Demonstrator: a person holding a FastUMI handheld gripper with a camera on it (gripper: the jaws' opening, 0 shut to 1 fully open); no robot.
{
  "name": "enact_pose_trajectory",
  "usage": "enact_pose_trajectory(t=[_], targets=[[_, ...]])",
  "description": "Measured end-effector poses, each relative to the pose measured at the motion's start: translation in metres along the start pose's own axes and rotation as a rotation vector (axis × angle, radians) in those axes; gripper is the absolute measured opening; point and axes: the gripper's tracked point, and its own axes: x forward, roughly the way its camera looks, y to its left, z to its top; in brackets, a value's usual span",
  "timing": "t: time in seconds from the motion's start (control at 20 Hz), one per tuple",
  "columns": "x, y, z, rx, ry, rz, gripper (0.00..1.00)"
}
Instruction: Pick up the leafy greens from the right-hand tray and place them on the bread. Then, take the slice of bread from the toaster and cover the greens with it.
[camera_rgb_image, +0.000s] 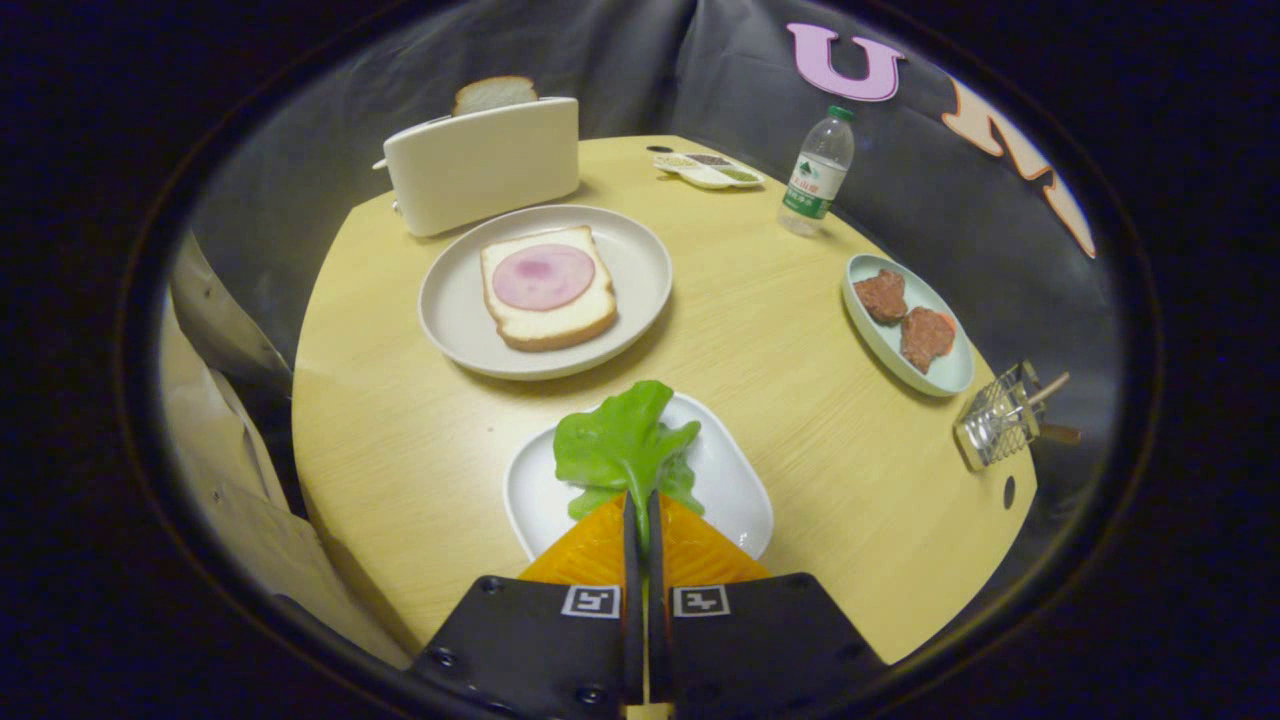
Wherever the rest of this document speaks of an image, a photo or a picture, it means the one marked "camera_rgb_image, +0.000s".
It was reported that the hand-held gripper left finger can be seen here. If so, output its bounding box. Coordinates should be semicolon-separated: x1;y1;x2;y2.
410;492;647;720

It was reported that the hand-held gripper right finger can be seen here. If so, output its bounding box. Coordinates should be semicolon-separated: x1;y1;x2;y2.
648;490;887;716

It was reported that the green lettuce leaf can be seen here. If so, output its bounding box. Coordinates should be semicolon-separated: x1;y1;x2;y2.
553;380;704;551

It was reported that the plain bread slice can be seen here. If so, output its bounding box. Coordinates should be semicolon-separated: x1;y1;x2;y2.
452;76;539;117

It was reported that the white rectangular plate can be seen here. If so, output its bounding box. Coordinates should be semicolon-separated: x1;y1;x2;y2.
503;392;774;563

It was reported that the bread slice under ham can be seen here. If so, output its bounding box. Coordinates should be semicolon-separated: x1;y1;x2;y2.
480;226;618;351

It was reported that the light blue plate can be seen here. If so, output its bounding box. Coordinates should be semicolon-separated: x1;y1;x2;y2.
842;253;976;399

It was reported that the beige cardboard box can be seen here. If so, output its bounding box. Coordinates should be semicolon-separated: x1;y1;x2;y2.
160;235;411;669

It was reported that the round beige plate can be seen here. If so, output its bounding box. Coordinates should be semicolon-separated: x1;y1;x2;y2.
418;205;673;381

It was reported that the pink ham slice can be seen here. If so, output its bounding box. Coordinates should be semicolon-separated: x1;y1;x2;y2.
492;244;597;312

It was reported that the white divided seasoning tray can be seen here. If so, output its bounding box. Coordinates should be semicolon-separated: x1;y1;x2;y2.
653;152;766;191

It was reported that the clear plastic water bottle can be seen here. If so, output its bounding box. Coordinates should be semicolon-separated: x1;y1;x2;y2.
778;105;856;238

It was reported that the white toaster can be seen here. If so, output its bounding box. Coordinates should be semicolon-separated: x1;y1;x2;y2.
373;96;581;238

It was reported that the black backdrop cloth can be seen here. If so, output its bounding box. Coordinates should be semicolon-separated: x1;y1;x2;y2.
185;0;1126;601

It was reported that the wire mesh utensil holder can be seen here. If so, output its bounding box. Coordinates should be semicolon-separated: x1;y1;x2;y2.
953;360;1047;473

